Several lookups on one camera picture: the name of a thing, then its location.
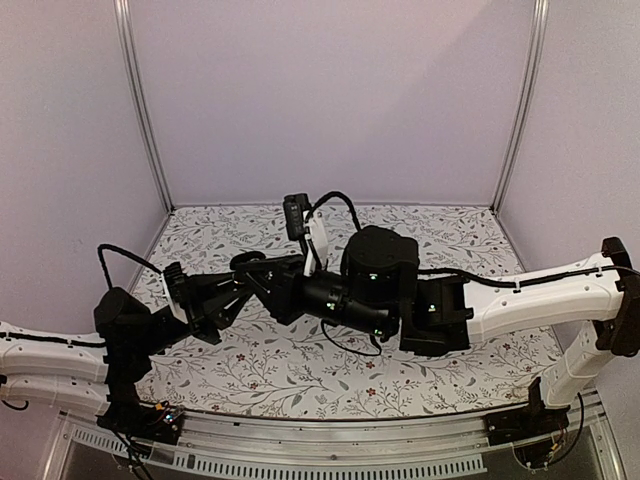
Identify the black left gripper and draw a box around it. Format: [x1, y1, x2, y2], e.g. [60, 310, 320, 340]
[134, 273, 255, 357]

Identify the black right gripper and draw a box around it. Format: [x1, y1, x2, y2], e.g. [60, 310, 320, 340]
[238, 252, 392, 338]

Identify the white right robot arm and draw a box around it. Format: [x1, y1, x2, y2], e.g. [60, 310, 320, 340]
[231, 226, 639, 436]

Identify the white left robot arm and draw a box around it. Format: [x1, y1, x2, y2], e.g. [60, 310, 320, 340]
[1, 274, 253, 434]

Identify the floral patterned table mat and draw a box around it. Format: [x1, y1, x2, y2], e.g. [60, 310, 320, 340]
[137, 204, 561, 420]

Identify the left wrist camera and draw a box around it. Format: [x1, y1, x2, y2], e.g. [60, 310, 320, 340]
[161, 262, 188, 324]

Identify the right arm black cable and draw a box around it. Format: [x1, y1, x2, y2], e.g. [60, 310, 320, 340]
[312, 191, 364, 234]

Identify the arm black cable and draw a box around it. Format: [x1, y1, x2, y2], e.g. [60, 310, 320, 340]
[97, 243, 166, 296]
[312, 191, 364, 234]

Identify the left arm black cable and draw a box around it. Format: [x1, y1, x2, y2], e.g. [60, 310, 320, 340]
[97, 243, 166, 296]

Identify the front aluminium rail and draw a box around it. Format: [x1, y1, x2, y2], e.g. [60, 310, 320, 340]
[42, 392, 626, 480]

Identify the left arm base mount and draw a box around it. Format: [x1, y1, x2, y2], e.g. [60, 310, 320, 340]
[97, 384, 185, 445]

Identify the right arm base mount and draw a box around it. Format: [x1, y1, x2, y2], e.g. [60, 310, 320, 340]
[483, 377, 569, 470]

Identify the left aluminium frame post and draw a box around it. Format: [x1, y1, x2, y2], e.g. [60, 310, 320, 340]
[113, 0, 175, 214]

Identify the aluminium frame post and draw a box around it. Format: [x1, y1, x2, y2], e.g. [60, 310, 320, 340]
[113, 0, 175, 214]
[491, 0, 549, 216]

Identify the right aluminium frame post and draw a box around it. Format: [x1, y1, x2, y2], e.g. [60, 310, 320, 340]
[491, 0, 549, 216]

